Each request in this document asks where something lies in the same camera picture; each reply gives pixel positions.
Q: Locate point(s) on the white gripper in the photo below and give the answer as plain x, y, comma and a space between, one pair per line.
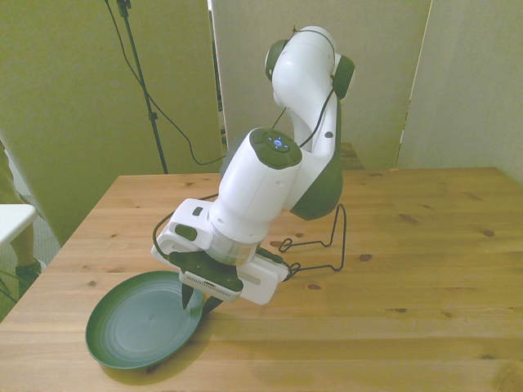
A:
261, 281

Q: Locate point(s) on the teal round plate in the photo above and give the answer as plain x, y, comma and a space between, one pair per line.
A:
139, 322

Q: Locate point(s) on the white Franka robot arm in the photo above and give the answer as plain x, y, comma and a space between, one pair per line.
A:
253, 183

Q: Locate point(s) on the white stool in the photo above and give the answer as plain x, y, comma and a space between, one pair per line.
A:
14, 218

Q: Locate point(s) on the white closet door panel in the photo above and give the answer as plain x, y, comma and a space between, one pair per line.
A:
470, 81
380, 61

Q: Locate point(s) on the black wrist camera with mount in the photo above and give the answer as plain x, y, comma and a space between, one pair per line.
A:
208, 273

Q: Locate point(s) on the black slim camera stand pole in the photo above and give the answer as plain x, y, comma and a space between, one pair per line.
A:
142, 81

